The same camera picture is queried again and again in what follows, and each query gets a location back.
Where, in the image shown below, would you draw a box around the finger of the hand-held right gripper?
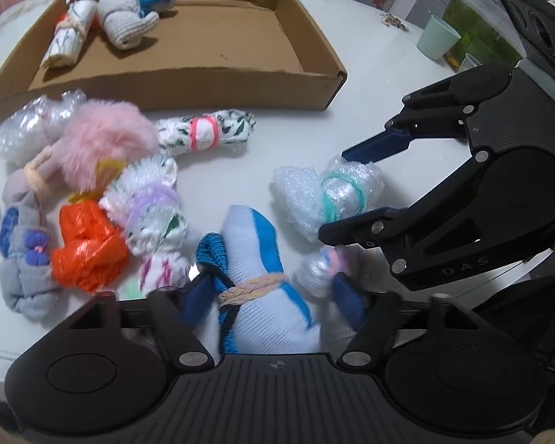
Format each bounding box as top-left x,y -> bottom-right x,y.
318,150 -> 497,275
341,65 -> 516,162

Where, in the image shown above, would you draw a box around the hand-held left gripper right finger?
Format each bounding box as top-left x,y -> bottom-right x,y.
330,273 -> 486,373

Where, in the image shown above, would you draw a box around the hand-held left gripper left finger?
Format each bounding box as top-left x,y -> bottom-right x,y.
67,270 -> 234,373

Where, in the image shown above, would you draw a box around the small bubble wrap pink band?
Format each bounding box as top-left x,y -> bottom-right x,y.
292,246 -> 340,297

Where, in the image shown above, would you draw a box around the floral cloth bundle green band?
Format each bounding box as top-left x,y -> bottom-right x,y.
125,208 -> 202,299

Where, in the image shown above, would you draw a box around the bubble wrap bundle teal band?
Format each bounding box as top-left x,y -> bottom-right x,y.
272,156 -> 384,241

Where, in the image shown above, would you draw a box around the white blue sock yellow band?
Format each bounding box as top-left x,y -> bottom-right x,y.
196,204 -> 322,357

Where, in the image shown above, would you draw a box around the white foam bundle purple band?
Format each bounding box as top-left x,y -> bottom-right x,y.
99,156 -> 182,241

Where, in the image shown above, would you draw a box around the orange plastic bag bundle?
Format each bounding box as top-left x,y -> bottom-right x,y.
51,201 -> 130,292

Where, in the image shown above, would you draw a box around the floral cloth roll pink band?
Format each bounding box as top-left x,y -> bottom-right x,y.
155,109 -> 257,162

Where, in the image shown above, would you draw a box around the grey sock bundle purple band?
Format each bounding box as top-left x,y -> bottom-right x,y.
0,189 -> 64,320

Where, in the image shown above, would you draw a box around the pink fluffy pom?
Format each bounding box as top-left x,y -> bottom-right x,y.
58,102 -> 160,204

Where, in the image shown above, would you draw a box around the brown cardboard box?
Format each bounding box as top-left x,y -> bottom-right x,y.
0,0 -> 347,123

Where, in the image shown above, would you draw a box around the person's right forearm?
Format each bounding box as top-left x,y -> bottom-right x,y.
472,287 -> 555,375

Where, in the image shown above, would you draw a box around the light green cup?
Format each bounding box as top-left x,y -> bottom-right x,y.
416,15 -> 463,60

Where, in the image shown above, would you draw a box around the dried scraps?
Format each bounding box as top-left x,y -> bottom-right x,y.
379,13 -> 410,32

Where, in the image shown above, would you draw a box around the glass tank with green plants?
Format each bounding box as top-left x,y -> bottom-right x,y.
441,0 -> 525,68

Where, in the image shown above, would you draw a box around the mauve cloth bundle peach band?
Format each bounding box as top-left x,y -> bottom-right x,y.
4,145 -> 72,204

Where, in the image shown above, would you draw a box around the large clear bubble wrap bundle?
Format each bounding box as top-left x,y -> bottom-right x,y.
0,90 -> 88,165

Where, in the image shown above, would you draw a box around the grey and blue sock bundle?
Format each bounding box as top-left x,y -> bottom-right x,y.
97,0 -> 176,49

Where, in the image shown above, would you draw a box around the floral cloth roll orange band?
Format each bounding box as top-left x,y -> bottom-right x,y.
41,0 -> 98,68

